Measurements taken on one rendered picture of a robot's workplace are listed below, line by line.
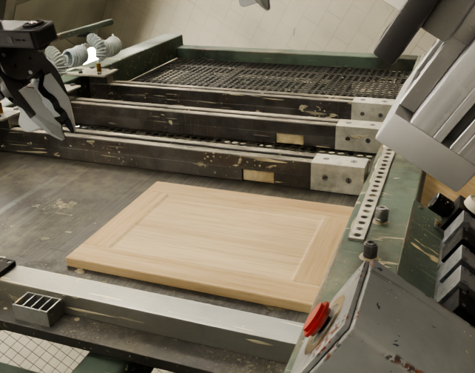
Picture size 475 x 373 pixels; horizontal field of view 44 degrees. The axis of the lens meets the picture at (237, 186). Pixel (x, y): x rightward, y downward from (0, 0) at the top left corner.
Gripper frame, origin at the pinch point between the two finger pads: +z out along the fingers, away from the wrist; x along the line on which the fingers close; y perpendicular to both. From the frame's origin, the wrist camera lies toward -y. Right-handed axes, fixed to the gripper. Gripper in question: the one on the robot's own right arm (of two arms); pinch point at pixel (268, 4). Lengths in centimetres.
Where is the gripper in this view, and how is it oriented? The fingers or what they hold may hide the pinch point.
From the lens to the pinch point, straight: 142.2
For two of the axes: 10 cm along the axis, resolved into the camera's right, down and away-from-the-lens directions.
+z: 5.5, 8.0, 2.3
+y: -7.2, 3.2, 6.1
